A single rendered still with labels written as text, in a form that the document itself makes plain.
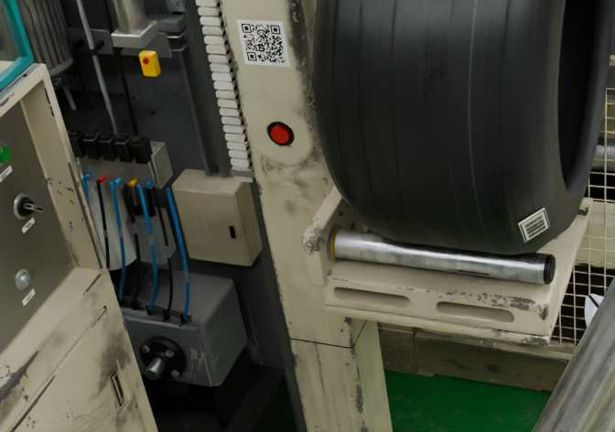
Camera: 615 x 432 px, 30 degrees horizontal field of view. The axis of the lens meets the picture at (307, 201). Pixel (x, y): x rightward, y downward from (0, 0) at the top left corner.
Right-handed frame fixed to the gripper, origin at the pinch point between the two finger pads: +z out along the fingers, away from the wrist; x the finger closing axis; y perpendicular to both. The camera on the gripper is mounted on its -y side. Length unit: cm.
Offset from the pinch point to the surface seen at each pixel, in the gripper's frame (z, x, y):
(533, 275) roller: 9.7, -2.7, 20.3
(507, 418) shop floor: -2, -17, 127
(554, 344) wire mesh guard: 5, 0, 97
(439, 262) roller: 19.0, -13.1, 22.7
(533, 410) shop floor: -3, -11, 129
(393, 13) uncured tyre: 41.2, -2.5, -16.6
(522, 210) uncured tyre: 14.8, -1.2, -0.8
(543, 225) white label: 12.6, 0.7, 4.9
